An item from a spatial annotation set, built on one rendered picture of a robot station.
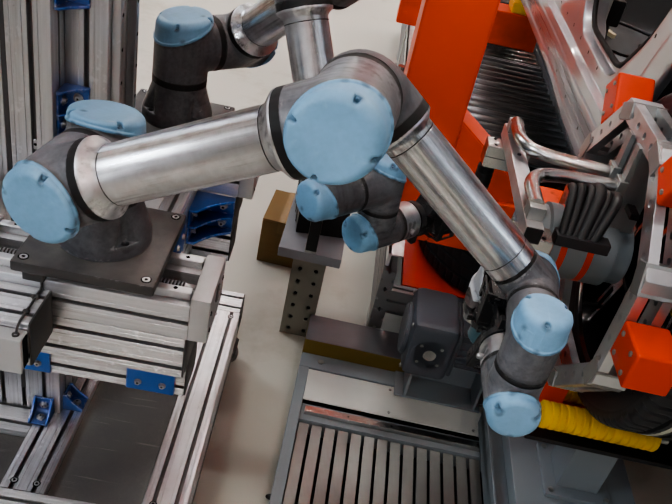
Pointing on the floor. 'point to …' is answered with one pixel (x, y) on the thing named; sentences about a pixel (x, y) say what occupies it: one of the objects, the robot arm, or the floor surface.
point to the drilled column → (301, 296)
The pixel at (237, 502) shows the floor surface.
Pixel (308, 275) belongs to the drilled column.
